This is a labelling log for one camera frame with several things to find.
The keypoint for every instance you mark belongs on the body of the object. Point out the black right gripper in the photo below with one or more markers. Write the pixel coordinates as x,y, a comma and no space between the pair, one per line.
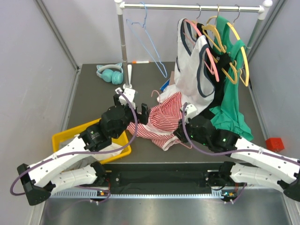
180,131

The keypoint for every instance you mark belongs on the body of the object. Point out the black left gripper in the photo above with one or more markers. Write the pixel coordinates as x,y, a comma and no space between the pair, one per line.
143,118

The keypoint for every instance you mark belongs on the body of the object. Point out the red white striped tank top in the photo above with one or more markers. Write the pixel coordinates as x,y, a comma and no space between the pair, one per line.
163,120

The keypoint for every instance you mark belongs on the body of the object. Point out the pink wire hanger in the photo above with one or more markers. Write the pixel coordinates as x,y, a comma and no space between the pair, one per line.
155,92

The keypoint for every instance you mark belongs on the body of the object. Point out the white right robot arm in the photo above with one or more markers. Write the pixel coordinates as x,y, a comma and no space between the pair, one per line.
266,168

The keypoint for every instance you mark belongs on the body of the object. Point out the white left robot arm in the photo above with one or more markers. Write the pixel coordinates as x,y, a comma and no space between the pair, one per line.
51,175

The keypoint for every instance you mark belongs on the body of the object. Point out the green tank top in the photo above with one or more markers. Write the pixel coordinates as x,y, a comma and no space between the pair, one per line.
227,115

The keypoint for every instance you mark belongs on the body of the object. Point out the white navy-trimmed tank top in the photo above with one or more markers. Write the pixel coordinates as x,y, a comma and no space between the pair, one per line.
191,76

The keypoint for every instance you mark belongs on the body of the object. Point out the pink plastic hanger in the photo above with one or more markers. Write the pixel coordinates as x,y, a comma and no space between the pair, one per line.
212,68

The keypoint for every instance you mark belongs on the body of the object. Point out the yellow hanger rear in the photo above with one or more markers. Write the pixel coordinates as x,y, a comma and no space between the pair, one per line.
245,60

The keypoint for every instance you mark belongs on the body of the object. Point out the yellow hanger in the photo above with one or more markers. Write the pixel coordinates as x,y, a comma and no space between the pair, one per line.
211,32
245,60

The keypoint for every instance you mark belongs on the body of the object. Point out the black tank top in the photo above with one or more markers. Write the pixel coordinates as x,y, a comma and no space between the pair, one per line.
220,77

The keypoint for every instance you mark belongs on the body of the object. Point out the yellow hanger front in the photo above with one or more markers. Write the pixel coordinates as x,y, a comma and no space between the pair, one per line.
211,32

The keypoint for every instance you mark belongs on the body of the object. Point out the cream white cloth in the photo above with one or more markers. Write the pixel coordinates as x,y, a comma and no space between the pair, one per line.
78,145

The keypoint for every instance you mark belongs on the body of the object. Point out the teal cat-ear headphones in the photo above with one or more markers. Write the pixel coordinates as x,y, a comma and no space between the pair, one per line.
111,73

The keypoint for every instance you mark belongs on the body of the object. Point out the blue box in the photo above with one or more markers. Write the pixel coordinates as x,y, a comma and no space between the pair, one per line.
164,86

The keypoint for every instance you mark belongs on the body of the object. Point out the orange white marker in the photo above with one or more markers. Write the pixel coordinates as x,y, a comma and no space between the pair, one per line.
141,62

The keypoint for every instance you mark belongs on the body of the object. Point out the yellow plastic bin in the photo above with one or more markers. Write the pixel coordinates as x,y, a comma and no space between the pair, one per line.
61,138

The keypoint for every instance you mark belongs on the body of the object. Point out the red plastic block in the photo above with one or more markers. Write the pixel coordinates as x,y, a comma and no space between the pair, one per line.
275,144

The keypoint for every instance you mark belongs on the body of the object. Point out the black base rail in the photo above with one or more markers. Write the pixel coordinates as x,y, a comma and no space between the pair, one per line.
167,178

